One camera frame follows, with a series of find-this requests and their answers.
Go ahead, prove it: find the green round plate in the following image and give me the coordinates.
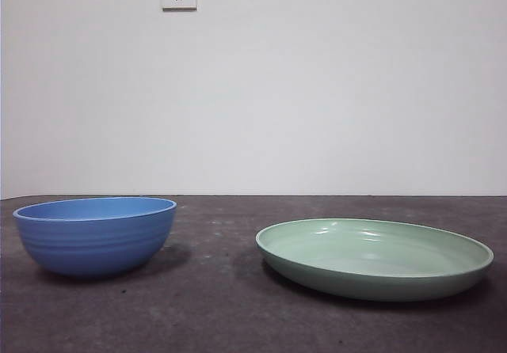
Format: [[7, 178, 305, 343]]
[[255, 217, 495, 302]]

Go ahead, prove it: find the blue ribbed bowl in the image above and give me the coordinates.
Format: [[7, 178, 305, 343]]
[[12, 195, 178, 279]]

